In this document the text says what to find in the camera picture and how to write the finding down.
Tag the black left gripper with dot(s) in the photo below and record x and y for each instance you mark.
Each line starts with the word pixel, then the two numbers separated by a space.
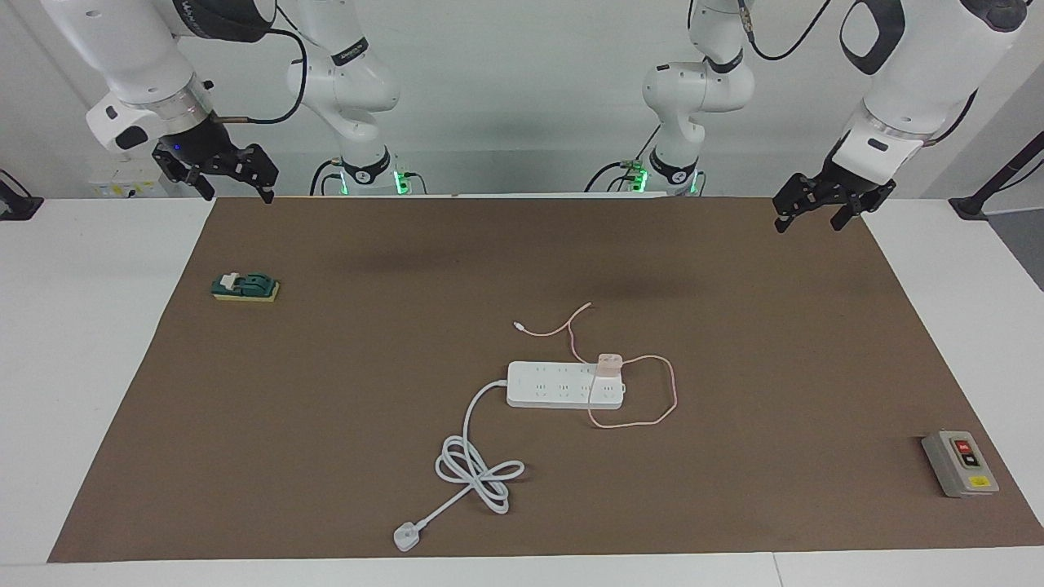
pixel 852 187

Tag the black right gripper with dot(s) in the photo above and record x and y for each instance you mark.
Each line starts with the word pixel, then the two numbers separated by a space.
pixel 200 151

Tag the white power strip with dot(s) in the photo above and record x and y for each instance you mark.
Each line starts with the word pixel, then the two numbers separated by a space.
pixel 555 387

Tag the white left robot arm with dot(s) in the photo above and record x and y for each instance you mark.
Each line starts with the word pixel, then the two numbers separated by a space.
pixel 922 73

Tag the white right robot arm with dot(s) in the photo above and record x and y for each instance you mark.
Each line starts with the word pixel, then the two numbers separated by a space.
pixel 122 49

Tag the brown table mat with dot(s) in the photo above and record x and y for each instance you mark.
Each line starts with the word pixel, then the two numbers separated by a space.
pixel 734 473

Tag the white wall socket box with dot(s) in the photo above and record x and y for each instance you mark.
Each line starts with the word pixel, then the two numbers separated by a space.
pixel 122 181

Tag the green knife switch yellow base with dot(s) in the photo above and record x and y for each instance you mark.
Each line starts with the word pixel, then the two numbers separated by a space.
pixel 249 285

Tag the black clamp mount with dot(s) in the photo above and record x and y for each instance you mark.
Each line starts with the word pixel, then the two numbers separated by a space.
pixel 16 208

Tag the grey on-off switch box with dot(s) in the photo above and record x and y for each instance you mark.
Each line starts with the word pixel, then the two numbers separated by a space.
pixel 958 465

